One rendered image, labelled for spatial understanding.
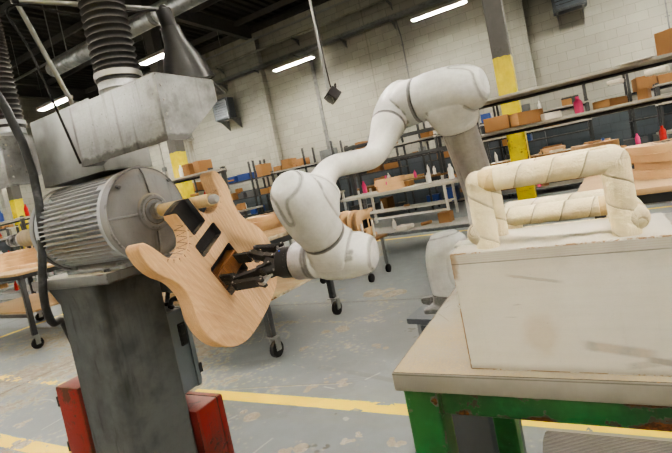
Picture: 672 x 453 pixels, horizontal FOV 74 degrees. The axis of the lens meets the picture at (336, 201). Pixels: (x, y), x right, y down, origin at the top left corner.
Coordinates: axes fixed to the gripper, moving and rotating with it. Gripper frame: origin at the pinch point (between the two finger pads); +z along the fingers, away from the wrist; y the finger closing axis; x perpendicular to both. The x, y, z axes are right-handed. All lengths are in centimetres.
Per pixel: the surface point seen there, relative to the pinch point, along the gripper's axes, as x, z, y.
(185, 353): -29.4, 37.1, -5.1
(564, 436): -145, -60, 37
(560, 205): 9, -79, -4
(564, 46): -372, -100, 1049
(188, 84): 44.3, -10.6, 12.1
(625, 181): 20, -87, -16
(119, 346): -6.9, 33.9, -18.8
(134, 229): 19.1, 18.1, -2.6
